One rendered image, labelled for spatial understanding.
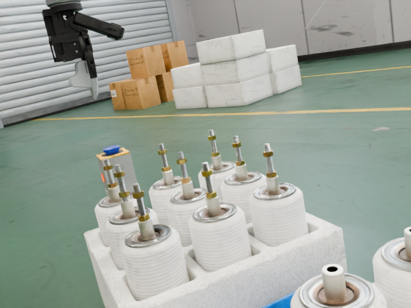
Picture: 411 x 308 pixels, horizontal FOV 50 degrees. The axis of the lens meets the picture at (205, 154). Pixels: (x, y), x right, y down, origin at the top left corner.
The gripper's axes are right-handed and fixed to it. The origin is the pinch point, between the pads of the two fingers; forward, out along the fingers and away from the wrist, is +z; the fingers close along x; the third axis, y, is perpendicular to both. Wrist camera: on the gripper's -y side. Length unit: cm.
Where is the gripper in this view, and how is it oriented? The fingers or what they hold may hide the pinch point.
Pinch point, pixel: (96, 93)
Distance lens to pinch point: 107.2
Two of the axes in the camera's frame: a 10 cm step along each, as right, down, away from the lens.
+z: 1.9, 9.5, 2.4
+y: -9.0, 2.7, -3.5
